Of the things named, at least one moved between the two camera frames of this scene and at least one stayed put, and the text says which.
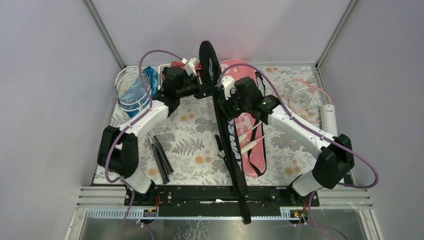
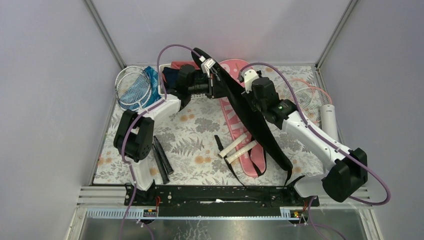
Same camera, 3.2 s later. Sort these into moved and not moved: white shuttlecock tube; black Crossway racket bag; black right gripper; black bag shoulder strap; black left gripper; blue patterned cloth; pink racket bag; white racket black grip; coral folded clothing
Moved: black Crossway racket bag; black right gripper; black bag shoulder strap
Not moved: blue patterned cloth; black left gripper; coral folded clothing; pink racket bag; white shuttlecock tube; white racket black grip
